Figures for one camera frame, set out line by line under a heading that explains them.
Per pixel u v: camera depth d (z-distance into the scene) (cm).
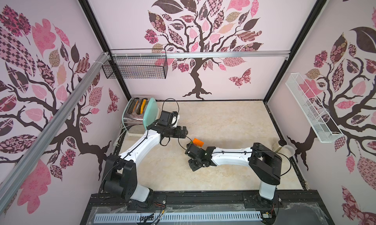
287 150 83
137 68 122
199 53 94
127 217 70
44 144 49
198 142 83
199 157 67
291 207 72
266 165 46
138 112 90
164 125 67
